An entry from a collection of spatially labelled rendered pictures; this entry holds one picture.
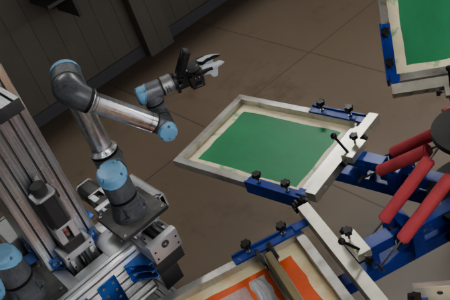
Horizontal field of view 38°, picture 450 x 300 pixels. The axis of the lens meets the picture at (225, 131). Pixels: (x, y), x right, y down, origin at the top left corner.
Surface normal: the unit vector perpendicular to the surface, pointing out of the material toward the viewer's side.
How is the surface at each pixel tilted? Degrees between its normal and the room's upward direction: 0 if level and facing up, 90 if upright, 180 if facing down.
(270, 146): 0
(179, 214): 0
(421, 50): 32
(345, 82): 0
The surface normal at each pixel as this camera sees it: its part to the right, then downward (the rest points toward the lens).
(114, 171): -0.25, -0.70
